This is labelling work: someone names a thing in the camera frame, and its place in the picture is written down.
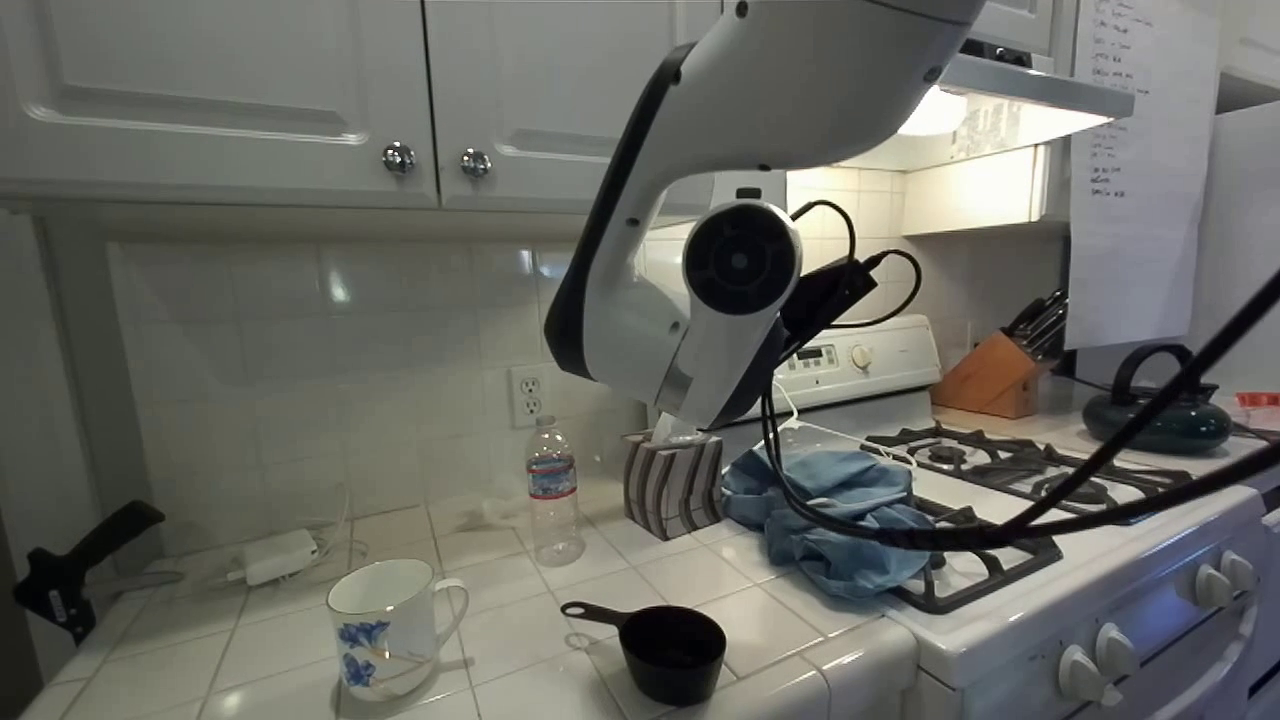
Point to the white range hood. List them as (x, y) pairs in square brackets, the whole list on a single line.
[(1015, 105)]

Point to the white gas stove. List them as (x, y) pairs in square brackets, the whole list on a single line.
[(1064, 586)]

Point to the white mug blue flowers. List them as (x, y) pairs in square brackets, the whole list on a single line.
[(382, 627)]

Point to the white power adapter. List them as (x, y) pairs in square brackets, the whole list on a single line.
[(280, 558)]

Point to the black measuring cup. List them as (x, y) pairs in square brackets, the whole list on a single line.
[(664, 649)]

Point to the wooden knife block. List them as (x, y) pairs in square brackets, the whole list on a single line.
[(986, 383)]

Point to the blue cloth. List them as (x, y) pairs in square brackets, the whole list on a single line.
[(824, 520)]

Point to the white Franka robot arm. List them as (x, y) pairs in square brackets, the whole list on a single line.
[(801, 83)]

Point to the dark green kettle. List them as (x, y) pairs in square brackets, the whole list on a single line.
[(1157, 414)]

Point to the black clamp mount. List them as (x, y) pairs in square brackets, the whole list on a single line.
[(75, 572)]

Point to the white wall outlet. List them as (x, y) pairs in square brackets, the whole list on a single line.
[(524, 396)]

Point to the white upper cabinet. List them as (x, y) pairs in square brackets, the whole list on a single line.
[(214, 95)]

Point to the silver cabinet knob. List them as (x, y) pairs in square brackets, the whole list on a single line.
[(478, 161), (398, 159)]

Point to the white paper sheet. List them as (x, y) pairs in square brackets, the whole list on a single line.
[(1145, 161)]

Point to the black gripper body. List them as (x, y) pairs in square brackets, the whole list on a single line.
[(752, 383)]

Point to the clear plastic water bottle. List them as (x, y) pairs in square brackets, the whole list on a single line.
[(553, 484)]

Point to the white stove knob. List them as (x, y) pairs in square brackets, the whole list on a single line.
[(1208, 586), (1117, 649), (1242, 571), (1083, 674)]

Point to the black stove grate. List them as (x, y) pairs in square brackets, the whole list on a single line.
[(1040, 464), (986, 572)]

